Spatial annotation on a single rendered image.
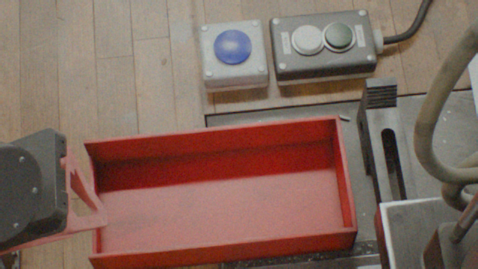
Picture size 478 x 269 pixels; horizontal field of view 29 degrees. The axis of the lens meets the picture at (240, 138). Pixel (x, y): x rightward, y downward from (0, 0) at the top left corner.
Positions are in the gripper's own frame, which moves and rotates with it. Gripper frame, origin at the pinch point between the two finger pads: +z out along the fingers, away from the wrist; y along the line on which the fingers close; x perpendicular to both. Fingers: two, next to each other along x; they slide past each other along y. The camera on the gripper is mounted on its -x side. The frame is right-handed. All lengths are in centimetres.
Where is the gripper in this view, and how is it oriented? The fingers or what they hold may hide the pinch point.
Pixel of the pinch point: (82, 220)
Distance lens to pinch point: 71.9
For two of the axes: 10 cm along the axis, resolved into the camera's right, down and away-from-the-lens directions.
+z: 5.0, 3.1, 8.1
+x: -1.0, -9.0, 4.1
